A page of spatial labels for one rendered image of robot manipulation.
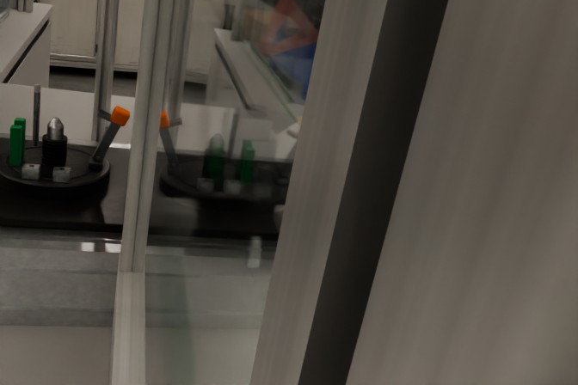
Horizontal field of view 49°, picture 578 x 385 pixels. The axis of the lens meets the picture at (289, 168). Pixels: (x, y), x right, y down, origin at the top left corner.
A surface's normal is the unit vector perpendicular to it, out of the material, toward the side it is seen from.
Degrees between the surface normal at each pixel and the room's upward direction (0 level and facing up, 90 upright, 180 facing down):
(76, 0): 90
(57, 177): 90
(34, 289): 90
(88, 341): 0
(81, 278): 90
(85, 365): 0
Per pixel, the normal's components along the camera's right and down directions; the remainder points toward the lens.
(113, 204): 0.18, -0.91
